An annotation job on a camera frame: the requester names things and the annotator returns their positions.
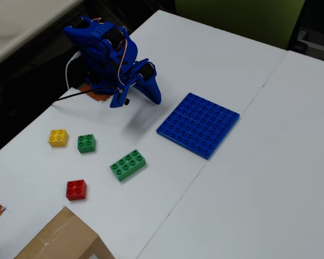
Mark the green 2x4 building block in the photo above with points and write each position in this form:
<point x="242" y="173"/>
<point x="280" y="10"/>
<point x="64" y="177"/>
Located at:
<point x="127" y="165"/>

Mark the dark grey cabinet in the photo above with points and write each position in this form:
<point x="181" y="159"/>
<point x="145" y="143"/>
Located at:
<point x="313" y="40"/>

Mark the brown cardboard box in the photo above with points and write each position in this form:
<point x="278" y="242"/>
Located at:
<point x="64" y="237"/>

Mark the green 2x2 building block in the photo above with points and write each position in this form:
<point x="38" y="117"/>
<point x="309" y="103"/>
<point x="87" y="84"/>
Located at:
<point x="86" y="143"/>

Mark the yellow 2x2 building block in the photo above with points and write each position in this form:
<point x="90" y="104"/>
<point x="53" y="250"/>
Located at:
<point x="58" y="138"/>

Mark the white side table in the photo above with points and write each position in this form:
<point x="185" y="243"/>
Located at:
<point x="21" y="27"/>

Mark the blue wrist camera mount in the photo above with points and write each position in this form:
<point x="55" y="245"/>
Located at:
<point x="118" y="98"/>

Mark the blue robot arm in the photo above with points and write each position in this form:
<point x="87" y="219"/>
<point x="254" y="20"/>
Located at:
<point x="94" y="40"/>

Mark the red 2x2 building block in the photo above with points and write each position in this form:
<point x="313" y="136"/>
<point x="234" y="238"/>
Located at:
<point x="76" y="190"/>

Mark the blue gripper with motor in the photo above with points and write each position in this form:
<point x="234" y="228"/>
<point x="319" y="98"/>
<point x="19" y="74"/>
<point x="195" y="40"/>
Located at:
<point x="150" y="87"/>

